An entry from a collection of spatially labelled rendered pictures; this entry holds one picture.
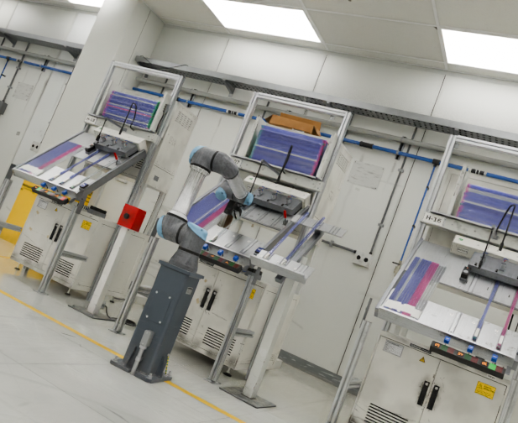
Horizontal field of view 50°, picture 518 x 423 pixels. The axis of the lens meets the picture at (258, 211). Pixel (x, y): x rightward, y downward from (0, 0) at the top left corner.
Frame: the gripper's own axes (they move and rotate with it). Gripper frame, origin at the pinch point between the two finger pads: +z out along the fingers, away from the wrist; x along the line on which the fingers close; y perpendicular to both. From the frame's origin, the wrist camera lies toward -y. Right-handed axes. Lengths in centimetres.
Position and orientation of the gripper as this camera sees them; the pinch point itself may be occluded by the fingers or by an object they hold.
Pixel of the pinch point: (236, 219)
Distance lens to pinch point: 357.8
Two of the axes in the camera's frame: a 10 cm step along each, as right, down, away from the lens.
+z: 1.0, 7.5, 6.6
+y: 5.2, -6.0, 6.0
